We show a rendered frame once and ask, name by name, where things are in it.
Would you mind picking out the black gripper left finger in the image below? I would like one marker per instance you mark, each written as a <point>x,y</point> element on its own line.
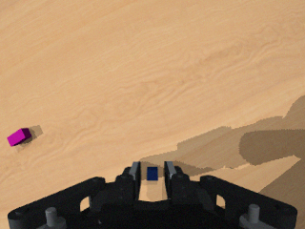
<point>62,209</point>

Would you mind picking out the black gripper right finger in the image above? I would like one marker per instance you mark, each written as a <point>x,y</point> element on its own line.
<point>243,207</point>

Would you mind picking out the small blue cube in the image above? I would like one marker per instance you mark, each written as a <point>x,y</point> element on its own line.
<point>152,173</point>

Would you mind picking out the small magenta block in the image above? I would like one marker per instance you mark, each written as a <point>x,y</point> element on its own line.
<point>19,136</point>

